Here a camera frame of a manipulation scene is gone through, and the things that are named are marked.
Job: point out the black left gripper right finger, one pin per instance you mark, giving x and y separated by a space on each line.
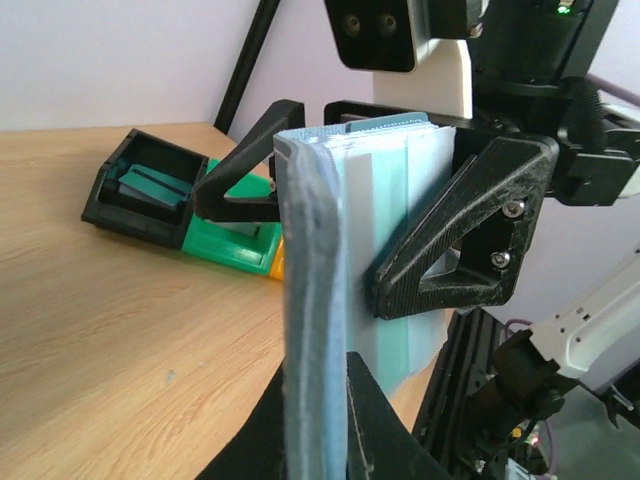
379 445

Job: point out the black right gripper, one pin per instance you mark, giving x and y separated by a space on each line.
465 248

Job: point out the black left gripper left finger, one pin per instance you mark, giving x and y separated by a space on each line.
257 451

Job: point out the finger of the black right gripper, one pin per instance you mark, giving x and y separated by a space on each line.
210 199

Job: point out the blue card holder wallet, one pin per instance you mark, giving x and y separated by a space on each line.
344 192

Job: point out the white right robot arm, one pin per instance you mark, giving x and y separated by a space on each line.
505 46

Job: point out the teal cards in black bin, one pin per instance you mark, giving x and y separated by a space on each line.
154 187

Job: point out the green storage bin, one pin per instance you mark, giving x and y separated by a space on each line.
250 252

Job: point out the orange storage bin right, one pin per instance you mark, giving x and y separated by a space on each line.
277 267

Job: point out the black storage bin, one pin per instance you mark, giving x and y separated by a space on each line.
108 209

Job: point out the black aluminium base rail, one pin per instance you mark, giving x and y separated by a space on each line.
462 367

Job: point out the black frame post right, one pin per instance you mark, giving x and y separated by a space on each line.
253 43

